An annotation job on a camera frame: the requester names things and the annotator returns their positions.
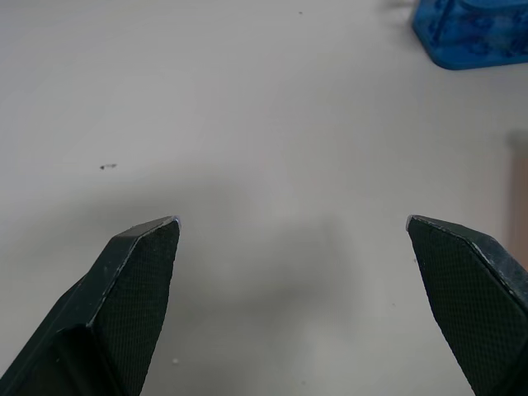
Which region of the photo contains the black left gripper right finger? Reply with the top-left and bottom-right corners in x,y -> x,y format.
405,214 -> 528,396

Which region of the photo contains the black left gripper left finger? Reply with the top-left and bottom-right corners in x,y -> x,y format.
0,215 -> 182,396

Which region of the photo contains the blue plastic container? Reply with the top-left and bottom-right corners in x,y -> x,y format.
411,0 -> 528,71

